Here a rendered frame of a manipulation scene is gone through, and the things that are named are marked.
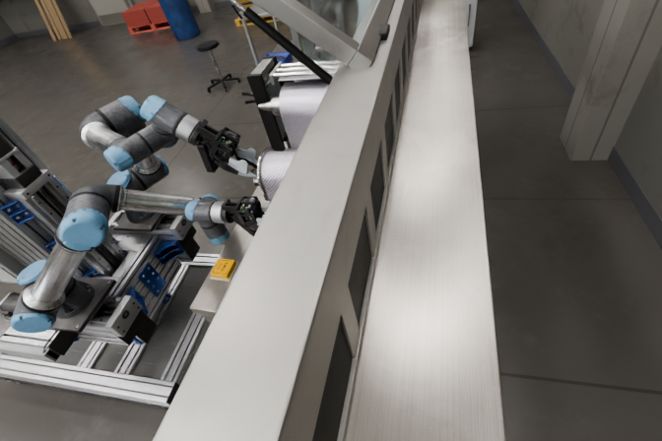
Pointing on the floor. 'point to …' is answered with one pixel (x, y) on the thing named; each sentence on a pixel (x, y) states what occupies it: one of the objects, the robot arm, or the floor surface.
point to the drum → (179, 15)
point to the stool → (215, 63)
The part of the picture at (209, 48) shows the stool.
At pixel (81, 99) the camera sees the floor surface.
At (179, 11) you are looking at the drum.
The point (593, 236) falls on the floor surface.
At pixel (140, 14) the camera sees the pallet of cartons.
